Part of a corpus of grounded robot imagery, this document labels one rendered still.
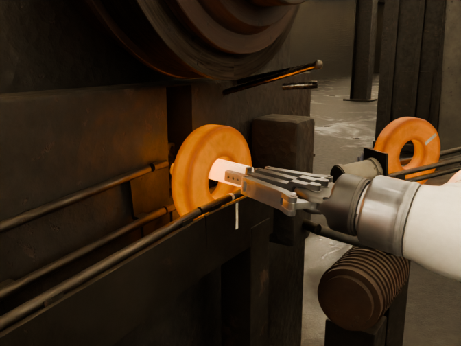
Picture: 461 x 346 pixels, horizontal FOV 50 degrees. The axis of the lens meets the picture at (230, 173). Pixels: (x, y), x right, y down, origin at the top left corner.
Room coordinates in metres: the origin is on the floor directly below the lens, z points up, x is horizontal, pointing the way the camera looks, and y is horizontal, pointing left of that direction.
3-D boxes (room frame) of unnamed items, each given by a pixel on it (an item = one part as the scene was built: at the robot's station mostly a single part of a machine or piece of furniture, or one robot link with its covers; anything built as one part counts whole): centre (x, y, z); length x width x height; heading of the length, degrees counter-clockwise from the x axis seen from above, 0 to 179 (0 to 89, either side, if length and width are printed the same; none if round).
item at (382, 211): (0.57, -0.19, 0.73); 0.09 x 0.06 x 0.09; 147
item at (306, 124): (0.91, -0.10, 0.68); 0.11 x 0.08 x 0.24; 57
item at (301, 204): (0.59, -0.10, 0.73); 0.05 x 0.05 x 0.02; 58
